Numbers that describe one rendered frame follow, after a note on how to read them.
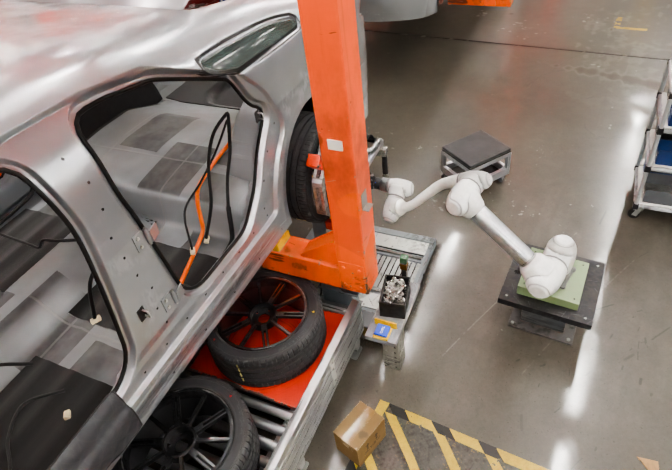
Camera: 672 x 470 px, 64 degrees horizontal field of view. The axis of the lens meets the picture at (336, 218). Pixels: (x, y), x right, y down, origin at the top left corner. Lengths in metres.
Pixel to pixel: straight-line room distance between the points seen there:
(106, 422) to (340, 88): 1.54
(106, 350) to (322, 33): 1.70
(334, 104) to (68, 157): 0.99
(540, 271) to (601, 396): 0.77
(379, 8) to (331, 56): 3.25
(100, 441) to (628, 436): 2.45
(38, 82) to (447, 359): 2.48
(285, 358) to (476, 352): 1.17
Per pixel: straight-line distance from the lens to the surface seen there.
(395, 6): 5.33
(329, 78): 2.15
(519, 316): 3.51
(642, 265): 4.03
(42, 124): 1.98
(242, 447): 2.56
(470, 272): 3.74
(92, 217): 1.97
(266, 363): 2.79
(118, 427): 2.32
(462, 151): 4.24
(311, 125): 3.06
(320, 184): 2.95
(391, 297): 2.83
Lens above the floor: 2.72
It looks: 40 degrees down
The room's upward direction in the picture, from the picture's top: 8 degrees counter-clockwise
